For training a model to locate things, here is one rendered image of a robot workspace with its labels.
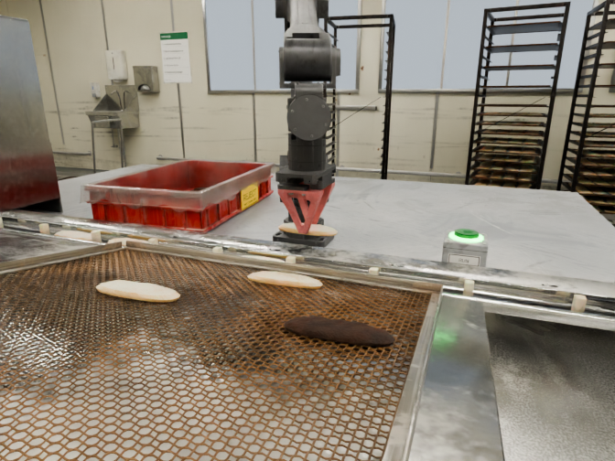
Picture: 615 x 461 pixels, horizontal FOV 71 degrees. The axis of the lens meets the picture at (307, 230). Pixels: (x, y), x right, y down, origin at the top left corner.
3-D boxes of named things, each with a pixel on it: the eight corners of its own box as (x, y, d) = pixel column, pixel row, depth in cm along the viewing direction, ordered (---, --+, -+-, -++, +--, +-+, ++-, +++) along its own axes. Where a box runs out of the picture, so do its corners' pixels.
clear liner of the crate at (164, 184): (277, 191, 142) (277, 162, 139) (205, 235, 97) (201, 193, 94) (187, 186, 150) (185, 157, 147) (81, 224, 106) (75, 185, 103)
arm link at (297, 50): (326, 16, 95) (276, 15, 94) (327, -14, 91) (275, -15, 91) (344, 87, 61) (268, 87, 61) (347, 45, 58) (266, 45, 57)
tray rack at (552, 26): (534, 219, 409) (568, 13, 356) (533, 237, 359) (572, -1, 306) (468, 212, 436) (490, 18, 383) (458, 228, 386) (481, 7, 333)
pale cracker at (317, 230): (340, 230, 69) (340, 224, 69) (333, 238, 66) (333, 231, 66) (284, 224, 73) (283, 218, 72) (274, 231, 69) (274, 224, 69)
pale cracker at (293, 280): (325, 284, 56) (326, 274, 56) (318, 291, 52) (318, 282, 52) (253, 273, 58) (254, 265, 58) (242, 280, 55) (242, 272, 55)
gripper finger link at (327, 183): (280, 232, 68) (279, 174, 65) (296, 220, 74) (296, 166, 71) (321, 237, 66) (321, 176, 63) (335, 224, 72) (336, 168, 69)
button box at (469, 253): (483, 291, 79) (490, 232, 75) (484, 310, 72) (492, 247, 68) (436, 284, 81) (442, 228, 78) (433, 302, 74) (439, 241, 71)
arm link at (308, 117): (339, 48, 63) (279, 48, 62) (348, 39, 52) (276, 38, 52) (337, 132, 66) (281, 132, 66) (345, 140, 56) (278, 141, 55)
